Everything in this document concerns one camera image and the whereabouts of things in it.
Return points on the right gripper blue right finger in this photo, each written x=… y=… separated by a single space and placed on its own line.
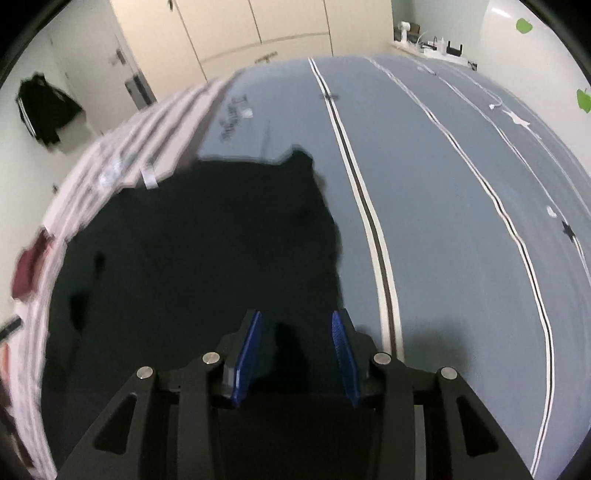
x=424 y=421

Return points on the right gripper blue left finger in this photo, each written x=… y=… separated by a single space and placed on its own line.
x=162 y=425

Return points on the black t-shirt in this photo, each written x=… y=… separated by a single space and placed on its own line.
x=160 y=275

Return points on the folded maroon garment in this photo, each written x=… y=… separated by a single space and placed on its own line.
x=29 y=266

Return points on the striped bed sheet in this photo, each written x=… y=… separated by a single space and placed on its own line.
x=464 y=228

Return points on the silver suitcase on floor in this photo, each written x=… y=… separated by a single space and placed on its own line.
x=139 y=91

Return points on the white room door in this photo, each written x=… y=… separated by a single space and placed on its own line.
x=95 y=61

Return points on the cream wardrobe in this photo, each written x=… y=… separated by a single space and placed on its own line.
x=180 y=43

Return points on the white nightstand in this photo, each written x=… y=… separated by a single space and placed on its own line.
x=429 y=53

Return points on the small white desk fan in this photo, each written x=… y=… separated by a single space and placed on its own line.
x=404 y=28

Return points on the white headboard with apple stickers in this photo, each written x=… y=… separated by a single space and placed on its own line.
x=522 y=54

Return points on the black jacket hanging on wall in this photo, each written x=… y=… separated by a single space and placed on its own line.
x=45 y=109

